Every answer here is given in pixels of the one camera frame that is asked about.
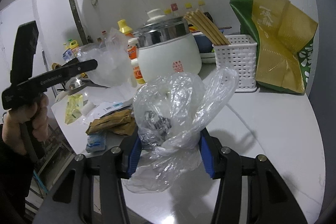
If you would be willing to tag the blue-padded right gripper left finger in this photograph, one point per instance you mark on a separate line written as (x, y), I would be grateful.
(134, 156)

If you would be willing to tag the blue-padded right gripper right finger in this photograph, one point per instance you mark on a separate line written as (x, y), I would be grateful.
(208, 152)

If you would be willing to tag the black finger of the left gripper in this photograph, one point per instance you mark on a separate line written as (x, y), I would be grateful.
(72, 69)

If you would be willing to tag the brown snack wrapper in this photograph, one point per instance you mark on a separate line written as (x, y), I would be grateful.
(120, 122)

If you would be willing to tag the yellow plastic wrapper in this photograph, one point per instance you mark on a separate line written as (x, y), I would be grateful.
(73, 108)

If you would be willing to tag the translucent white plastic bag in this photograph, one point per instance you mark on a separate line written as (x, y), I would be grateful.
(113, 63)

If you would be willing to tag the blue white tissue pack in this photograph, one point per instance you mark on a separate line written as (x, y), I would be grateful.
(96, 142)

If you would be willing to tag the small white foam block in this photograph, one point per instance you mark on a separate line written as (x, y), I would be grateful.
(87, 108)

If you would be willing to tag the clear plastic bag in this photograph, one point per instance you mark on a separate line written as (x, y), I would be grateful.
(170, 112)

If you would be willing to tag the person's left hand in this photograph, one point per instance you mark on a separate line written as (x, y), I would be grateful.
(36, 114)

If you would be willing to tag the yellow detergent jug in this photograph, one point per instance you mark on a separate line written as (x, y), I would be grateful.
(74, 46)

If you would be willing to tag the clear zip bag with paper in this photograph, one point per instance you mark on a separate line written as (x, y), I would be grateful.
(106, 108)

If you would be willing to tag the orange dish soap bottle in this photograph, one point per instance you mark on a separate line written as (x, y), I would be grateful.
(131, 49)

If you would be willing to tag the white electric cooking pot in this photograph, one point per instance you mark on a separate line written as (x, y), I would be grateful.
(166, 46)

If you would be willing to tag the white plastic utensil basket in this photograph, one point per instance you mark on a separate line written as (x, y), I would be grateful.
(241, 54)

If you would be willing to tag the wooden chopsticks bundle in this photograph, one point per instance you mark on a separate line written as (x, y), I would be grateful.
(206, 27)

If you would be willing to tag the green gold rice bag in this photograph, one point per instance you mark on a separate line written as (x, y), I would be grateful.
(284, 35)

